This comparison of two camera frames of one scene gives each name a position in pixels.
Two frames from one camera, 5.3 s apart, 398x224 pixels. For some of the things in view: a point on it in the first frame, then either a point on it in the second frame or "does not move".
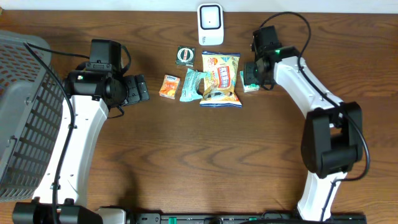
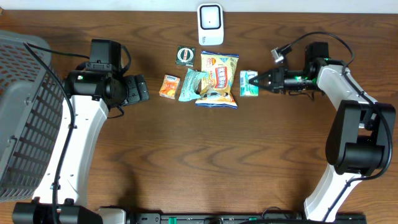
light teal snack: [189, 88] does not move
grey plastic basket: [32, 102] does not move
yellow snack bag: [219, 83] does not move
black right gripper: [248, 73] → [275, 80]
